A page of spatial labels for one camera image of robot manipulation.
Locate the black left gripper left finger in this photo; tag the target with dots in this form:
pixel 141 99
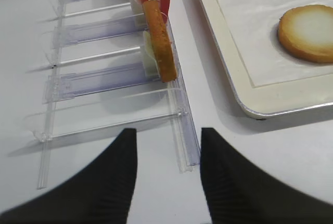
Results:
pixel 100 193

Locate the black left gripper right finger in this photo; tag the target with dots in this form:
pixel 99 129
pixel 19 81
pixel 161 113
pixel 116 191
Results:
pixel 237 191

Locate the brown bread slice in rack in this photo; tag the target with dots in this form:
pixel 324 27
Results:
pixel 160 41

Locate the round bread slice on tray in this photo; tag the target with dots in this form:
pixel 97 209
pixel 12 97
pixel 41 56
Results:
pixel 306 33

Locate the clear acrylic left rack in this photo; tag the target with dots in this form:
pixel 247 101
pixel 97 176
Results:
pixel 87 70

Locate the cream metal tray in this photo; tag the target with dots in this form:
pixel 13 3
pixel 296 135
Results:
pixel 267 81

